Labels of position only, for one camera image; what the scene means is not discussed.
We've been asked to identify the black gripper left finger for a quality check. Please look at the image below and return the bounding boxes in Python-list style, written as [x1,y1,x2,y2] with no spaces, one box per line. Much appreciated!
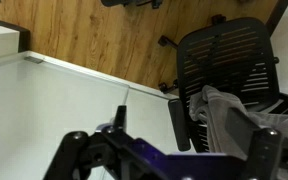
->
[43,104,142,180]

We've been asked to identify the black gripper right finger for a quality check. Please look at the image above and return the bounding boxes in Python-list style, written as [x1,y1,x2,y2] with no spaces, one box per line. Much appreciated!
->
[226,106,286,180]

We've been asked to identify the frosted glass shower door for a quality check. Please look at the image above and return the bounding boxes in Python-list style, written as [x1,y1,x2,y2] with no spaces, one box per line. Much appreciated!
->
[0,54,130,180]

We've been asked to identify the fixed glass shower panel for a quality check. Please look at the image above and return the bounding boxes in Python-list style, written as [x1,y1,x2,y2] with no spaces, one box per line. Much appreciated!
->
[123,87,185,155]

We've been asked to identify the grey towel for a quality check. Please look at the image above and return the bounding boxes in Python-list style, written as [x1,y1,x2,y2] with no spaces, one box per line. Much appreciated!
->
[187,84,288,161]

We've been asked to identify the black mesh office chair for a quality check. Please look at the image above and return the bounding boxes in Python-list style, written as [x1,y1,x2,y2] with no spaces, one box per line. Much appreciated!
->
[157,14,288,154]

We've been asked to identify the dark wooden baseboard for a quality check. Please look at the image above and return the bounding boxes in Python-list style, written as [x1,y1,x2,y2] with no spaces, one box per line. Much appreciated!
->
[0,15,31,53]
[264,0,288,36]

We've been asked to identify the black chair base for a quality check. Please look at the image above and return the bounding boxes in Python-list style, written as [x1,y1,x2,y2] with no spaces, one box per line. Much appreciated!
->
[100,0,163,10]

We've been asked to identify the metal door hinge bracket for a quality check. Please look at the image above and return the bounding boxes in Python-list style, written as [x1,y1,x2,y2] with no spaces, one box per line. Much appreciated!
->
[23,55,45,65]

